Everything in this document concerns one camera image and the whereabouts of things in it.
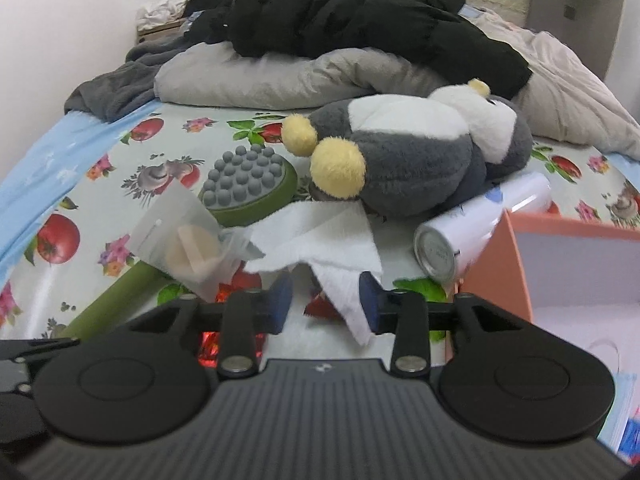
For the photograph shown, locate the green massage hammer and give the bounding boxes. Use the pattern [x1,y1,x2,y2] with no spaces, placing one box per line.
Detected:
[61,144,298,339]

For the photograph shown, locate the white crumpled cloth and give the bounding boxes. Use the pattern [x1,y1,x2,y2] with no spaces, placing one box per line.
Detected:
[136,0,184,32]

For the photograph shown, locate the blue surgical face mask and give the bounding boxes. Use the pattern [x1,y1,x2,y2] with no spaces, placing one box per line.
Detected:
[584,336,640,461]

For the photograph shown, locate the dark red snack packet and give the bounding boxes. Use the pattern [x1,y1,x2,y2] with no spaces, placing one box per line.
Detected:
[304,288,343,321]

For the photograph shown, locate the clear plastic pouch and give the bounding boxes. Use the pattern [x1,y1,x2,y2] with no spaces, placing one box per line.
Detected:
[126,182,253,302]

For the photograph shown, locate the dark grey blanket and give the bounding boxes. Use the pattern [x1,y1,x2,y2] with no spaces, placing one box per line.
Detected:
[64,34,193,122]

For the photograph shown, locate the white tissue paper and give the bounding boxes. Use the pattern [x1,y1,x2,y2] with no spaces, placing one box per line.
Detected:
[244,202,383,346]

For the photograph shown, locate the orange cardboard box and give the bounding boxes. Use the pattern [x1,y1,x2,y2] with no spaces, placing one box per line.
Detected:
[444,209,640,453]

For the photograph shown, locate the wooden nightstand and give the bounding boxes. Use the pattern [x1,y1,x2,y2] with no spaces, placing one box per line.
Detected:
[137,18,186,44]

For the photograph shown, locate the black jacket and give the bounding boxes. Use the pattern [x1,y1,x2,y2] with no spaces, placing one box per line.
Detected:
[186,0,532,99]

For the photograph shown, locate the fruit print tablecloth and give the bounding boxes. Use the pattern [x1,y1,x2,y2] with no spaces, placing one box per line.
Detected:
[1,105,639,364]

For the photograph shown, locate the light blue bedsheet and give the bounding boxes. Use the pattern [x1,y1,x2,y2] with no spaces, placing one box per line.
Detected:
[0,100,160,282]

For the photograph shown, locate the white aluminium can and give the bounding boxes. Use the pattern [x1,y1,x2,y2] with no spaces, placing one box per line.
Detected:
[413,171,552,285]

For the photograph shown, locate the grey penguin plush toy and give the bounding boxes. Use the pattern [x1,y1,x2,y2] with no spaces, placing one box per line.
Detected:
[281,79,533,217]

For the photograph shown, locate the grey duvet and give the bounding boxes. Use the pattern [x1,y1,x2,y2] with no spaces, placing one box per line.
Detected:
[153,6,640,162]

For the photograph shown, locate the red foil tea packet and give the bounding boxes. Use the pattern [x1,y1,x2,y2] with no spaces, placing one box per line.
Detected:
[198,263,262,368]

